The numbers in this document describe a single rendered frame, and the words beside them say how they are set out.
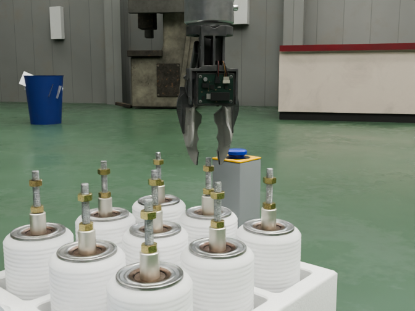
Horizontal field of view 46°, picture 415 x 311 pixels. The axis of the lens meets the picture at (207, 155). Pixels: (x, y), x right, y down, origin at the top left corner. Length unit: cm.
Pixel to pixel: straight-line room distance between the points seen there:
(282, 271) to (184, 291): 21
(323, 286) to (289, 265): 7
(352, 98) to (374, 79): 29
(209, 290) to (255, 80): 758
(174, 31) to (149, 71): 70
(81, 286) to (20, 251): 13
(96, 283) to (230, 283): 16
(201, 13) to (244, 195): 38
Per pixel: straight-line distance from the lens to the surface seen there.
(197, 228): 76
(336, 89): 544
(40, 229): 73
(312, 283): 73
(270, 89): 809
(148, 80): 738
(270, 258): 70
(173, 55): 732
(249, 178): 95
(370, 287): 120
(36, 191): 73
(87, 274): 61
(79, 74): 934
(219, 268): 60
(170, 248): 68
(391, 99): 545
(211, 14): 72
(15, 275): 73
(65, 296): 63
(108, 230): 77
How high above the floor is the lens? 47
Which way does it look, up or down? 9 degrees down
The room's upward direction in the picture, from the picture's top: straight up
